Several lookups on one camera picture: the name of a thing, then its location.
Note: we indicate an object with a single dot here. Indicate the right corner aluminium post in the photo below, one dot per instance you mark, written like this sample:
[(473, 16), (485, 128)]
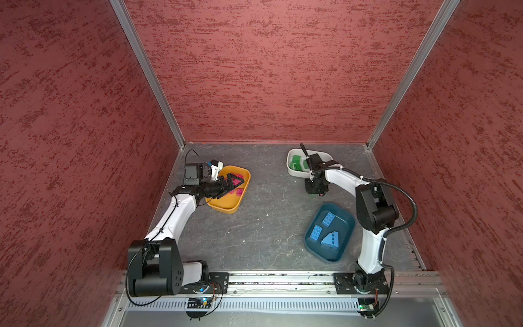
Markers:
[(430, 39)]

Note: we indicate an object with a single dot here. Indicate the right controller board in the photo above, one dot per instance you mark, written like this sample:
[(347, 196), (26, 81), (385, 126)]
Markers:
[(367, 307)]

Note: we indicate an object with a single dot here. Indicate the light blue square brick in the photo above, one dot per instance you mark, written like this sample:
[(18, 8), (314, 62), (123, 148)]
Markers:
[(327, 240)]

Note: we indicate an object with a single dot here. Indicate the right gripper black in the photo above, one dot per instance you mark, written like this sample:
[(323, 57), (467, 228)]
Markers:
[(310, 190)]

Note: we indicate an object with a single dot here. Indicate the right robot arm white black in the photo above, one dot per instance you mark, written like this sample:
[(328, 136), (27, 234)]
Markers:
[(375, 213)]

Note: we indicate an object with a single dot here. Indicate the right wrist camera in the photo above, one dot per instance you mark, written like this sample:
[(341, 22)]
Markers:
[(314, 162)]

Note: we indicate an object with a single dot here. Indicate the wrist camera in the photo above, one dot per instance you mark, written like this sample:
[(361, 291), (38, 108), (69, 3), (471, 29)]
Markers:
[(211, 170), (314, 162)]

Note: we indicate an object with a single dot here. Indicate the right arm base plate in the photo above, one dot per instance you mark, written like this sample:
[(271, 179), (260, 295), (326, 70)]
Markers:
[(360, 283)]

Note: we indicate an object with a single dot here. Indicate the teal plastic bin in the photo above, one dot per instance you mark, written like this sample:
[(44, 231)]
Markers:
[(344, 224)]

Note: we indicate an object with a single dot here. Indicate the corner aluminium post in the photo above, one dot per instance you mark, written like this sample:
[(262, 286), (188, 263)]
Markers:
[(125, 20), (430, 39)]

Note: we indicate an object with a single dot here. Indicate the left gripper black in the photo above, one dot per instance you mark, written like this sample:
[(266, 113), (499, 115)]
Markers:
[(222, 188)]

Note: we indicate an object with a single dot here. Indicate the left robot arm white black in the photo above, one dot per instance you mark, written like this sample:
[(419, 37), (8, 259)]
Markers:
[(154, 265)]

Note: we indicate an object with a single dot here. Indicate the left corner aluminium post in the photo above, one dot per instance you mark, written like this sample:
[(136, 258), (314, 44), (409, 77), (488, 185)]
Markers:
[(125, 20)]

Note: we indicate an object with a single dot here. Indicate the aluminium front rail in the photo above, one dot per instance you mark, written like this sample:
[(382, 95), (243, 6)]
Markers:
[(302, 284)]

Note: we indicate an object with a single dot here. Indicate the white plastic bin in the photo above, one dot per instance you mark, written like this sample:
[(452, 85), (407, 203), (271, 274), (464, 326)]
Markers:
[(306, 172)]

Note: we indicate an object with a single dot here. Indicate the blue long brick bottom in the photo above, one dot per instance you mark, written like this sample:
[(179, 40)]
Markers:
[(334, 239)]

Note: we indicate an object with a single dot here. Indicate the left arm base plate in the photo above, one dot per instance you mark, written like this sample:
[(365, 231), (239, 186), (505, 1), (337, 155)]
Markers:
[(216, 283)]

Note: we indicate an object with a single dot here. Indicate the controller board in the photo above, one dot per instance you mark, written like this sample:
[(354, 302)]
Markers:
[(198, 307), (367, 307)]

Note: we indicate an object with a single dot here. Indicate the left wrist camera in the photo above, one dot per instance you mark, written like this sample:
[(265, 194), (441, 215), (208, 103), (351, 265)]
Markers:
[(211, 170)]

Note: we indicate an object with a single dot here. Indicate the left controller board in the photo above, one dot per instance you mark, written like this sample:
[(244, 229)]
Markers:
[(198, 307)]

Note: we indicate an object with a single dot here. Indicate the green long brick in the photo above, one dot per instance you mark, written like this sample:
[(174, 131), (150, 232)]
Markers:
[(296, 167)]

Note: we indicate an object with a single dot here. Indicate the blue long brick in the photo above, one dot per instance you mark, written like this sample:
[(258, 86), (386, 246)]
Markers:
[(328, 219), (315, 233), (334, 239)]

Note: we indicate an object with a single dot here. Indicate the yellow plastic bin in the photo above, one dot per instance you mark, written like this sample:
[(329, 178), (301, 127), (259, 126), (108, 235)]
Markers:
[(231, 202)]

